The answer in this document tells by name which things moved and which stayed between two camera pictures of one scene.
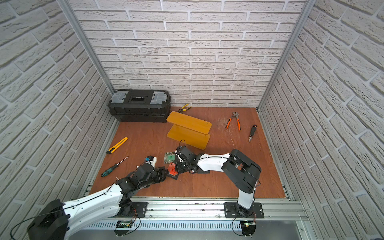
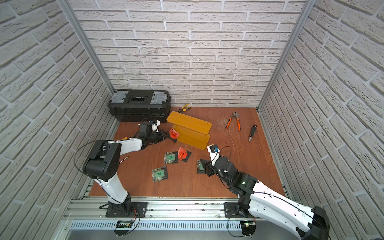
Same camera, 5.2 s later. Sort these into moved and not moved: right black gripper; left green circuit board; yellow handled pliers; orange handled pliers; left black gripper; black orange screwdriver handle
Moved: left black gripper; right black gripper
Not moved: left green circuit board; black orange screwdriver handle; orange handled pliers; yellow handled pliers
